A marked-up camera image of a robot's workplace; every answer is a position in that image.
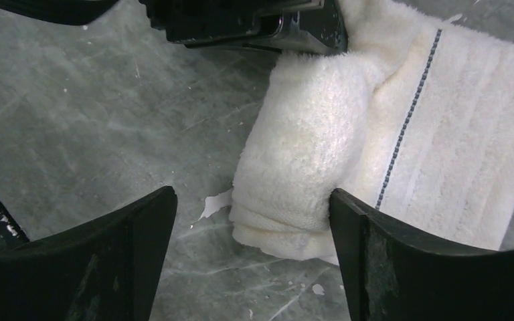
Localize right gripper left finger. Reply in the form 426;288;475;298
0;186;177;320

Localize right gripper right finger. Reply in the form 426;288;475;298
329;189;514;320

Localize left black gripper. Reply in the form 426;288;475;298
142;0;348;56

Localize cream white towel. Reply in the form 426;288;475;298
230;1;514;264

